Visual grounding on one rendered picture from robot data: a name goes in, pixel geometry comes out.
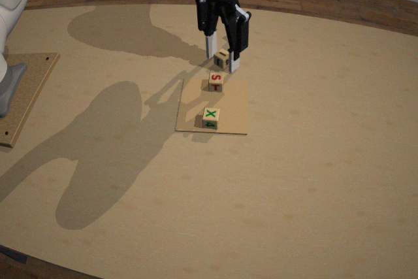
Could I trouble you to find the tan square mat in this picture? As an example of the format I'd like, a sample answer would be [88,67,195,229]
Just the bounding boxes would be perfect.
[175,78,248,135]

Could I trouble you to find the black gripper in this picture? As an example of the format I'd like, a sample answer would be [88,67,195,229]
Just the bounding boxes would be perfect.
[195,0,251,73]

